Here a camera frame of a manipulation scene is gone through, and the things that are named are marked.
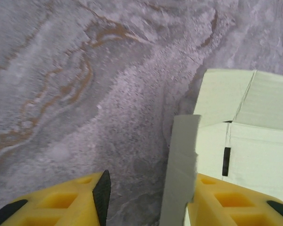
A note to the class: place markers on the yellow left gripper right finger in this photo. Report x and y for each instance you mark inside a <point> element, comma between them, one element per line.
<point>226,204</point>

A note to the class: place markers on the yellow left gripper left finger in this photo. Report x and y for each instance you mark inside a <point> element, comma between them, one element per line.
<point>61,207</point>

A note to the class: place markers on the light green paper box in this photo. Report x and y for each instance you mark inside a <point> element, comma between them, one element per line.
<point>250,153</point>

